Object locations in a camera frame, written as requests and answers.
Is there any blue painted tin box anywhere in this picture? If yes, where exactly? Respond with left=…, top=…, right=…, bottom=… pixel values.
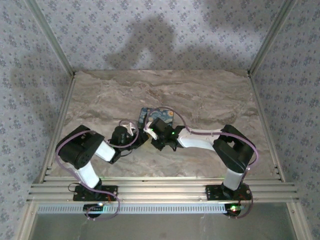
left=135, top=107, right=175, bottom=131

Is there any aluminium mounting beam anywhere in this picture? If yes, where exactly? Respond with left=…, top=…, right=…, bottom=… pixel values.
left=26, top=175, right=300, bottom=204

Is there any left controller board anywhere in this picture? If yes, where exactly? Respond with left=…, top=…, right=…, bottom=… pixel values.
left=83, top=203, right=105, bottom=212

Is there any controller board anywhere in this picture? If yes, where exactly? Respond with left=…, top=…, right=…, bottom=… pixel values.
left=83, top=203, right=105, bottom=212
left=224, top=203, right=245, bottom=217

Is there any grey metal lower panel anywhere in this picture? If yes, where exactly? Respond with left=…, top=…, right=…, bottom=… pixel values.
left=19, top=201, right=312, bottom=240

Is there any right controller board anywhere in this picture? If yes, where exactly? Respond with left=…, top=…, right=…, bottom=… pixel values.
left=224, top=203, right=245, bottom=217

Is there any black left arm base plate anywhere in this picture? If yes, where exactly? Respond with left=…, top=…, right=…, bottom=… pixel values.
left=72, top=184, right=119, bottom=202

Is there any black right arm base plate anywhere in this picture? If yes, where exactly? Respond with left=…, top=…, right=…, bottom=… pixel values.
left=204, top=183, right=252, bottom=201

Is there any white slotted cable duct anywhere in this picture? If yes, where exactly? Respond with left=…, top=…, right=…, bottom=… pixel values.
left=37, top=203, right=235, bottom=215

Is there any aluminium table side rail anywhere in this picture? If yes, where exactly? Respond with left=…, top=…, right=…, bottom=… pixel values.
left=34, top=74, right=78, bottom=185
left=247, top=74, right=287, bottom=183

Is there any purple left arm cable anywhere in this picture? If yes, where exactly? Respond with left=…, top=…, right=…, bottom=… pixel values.
left=54, top=119, right=140, bottom=222

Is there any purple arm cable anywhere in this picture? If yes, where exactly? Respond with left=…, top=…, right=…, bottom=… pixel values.
left=144, top=106, right=260, bottom=220
left=54, top=119, right=140, bottom=222

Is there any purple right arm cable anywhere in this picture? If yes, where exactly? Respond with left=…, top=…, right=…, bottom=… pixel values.
left=144, top=106, right=260, bottom=220

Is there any aluminium frame post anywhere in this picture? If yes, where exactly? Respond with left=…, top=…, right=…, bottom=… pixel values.
left=247, top=0, right=297, bottom=77
left=24, top=0, right=77, bottom=77

